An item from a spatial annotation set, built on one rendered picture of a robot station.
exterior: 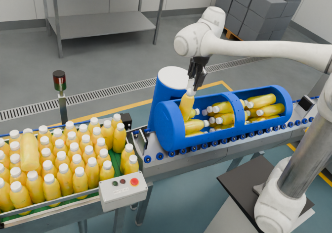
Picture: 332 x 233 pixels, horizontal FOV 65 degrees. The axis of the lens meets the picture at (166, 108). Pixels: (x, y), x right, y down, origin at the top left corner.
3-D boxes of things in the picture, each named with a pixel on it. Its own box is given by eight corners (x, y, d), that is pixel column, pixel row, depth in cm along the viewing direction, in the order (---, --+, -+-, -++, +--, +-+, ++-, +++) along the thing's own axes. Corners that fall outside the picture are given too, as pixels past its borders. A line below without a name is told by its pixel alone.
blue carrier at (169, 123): (280, 133, 181) (301, 102, 163) (168, 162, 146) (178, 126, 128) (255, 107, 200) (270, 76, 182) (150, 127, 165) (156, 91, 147)
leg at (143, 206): (143, 224, 213) (154, 185, 171) (136, 227, 211) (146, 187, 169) (141, 218, 217) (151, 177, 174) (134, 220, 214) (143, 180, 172)
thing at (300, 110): (304, 117, 204) (315, 103, 194) (301, 118, 203) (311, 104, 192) (295, 109, 210) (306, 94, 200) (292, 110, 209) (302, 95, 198)
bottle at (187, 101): (185, 123, 145) (193, 99, 132) (174, 118, 146) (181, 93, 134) (189, 116, 150) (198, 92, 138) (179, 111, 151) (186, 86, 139)
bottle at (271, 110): (277, 113, 180) (257, 117, 172) (275, 103, 179) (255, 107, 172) (285, 113, 173) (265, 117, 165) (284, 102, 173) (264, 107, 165)
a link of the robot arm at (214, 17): (202, 33, 121) (186, 42, 112) (212, 0, 110) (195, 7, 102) (222, 43, 117) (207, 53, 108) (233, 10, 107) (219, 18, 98)
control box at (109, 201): (145, 199, 123) (148, 188, 116) (103, 212, 115) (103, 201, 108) (139, 181, 129) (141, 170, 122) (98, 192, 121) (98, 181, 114)
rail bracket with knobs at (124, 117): (131, 133, 164) (133, 122, 157) (120, 135, 161) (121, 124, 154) (127, 122, 170) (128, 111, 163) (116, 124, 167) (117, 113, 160)
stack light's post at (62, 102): (75, 193, 222) (65, 97, 148) (70, 194, 220) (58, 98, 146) (75, 189, 224) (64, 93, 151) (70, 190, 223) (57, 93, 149)
